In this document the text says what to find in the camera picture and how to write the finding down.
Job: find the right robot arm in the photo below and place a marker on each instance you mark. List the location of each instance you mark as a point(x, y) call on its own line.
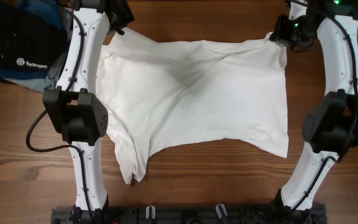
point(330, 130)

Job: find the blue folded shirt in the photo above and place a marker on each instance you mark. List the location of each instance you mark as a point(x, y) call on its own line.
point(47, 12)

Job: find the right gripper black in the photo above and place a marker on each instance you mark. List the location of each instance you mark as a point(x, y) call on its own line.
point(280, 35)

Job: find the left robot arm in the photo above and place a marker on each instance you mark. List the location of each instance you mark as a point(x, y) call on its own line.
point(74, 109)

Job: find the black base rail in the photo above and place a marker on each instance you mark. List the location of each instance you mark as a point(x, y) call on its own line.
point(261, 213)

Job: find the white polo shirt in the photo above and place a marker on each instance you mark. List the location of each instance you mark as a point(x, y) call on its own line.
point(166, 94)

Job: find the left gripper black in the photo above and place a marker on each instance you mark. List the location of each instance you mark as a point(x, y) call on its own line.
point(127, 15)

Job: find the black folded shirt with logo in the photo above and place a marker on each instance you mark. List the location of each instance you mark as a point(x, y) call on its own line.
point(20, 37)

